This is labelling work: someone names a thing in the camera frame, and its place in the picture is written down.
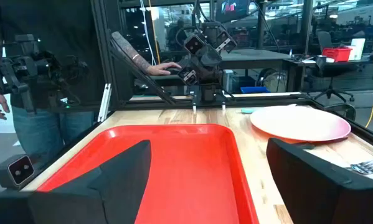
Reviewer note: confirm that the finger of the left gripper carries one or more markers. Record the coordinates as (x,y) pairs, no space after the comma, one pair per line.
(223,102)
(194,102)

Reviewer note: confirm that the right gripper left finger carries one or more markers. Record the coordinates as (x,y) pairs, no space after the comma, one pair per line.
(111,193)

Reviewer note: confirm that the blue box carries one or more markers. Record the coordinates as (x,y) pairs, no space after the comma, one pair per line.
(254,90)

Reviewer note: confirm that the pink round plate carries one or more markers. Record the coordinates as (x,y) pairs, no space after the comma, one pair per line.
(298,123)

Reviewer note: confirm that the red plastic bin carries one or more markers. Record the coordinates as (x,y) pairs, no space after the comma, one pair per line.
(337,54)

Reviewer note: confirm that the red plastic tray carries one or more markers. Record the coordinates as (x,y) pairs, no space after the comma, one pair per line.
(189,161)

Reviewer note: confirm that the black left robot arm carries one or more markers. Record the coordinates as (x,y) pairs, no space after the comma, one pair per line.
(209,59)

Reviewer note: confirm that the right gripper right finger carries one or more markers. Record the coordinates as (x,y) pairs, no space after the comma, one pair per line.
(323,196)

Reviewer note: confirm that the person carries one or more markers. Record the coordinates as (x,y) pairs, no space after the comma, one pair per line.
(58,31)

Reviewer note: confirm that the black office chair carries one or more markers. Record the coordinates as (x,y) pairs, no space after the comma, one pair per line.
(324,40)

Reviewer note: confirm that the black monitor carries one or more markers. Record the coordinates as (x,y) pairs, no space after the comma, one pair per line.
(233,9)

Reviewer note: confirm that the white metal bracket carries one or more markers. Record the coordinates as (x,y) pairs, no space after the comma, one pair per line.
(104,102)

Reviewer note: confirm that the silver metal fork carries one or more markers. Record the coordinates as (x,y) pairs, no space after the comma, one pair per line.
(362,168)

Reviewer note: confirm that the white box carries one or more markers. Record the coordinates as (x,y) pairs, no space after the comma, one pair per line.
(358,48)

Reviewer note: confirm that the black desk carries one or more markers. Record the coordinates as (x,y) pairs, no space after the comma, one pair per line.
(298,67)
(254,57)

